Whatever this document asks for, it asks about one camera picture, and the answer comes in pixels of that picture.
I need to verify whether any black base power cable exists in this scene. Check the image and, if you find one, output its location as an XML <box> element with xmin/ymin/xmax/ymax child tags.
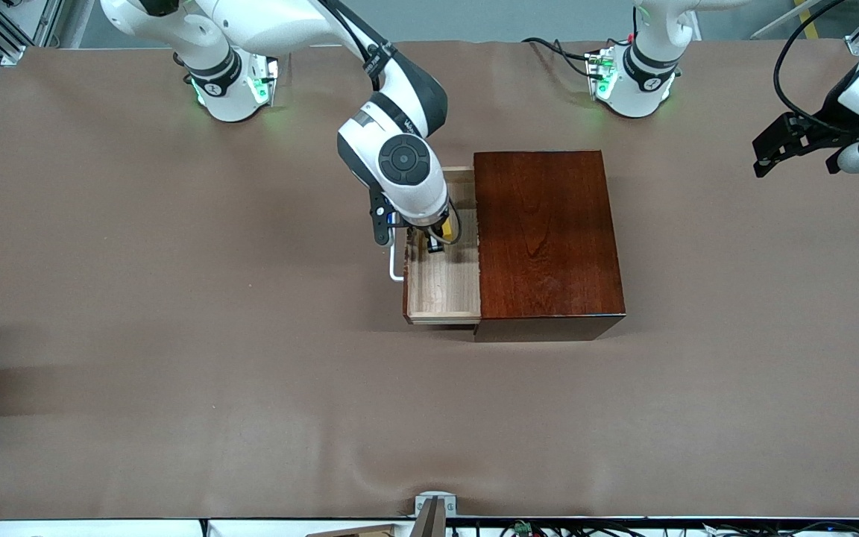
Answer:
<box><xmin>523</xmin><ymin>36</ymin><xmax>611</xmax><ymax>79</ymax></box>

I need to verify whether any light wood drawer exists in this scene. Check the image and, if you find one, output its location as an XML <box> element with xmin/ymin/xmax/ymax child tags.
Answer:
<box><xmin>388</xmin><ymin>166</ymin><xmax>482</xmax><ymax>326</ymax></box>

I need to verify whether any grey metal mount bracket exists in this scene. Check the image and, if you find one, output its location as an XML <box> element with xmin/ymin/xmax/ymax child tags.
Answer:
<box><xmin>415</xmin><ymin>492</ymin><xmax>458</xmax><ymax>537</ymax></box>

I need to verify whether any dark brown wooden cabinet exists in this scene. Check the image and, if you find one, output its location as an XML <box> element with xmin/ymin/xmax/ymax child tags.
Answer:
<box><xmin>472</xmin><ymin>150</ymin><xmax>626</xmax><ymax>342</ymax></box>

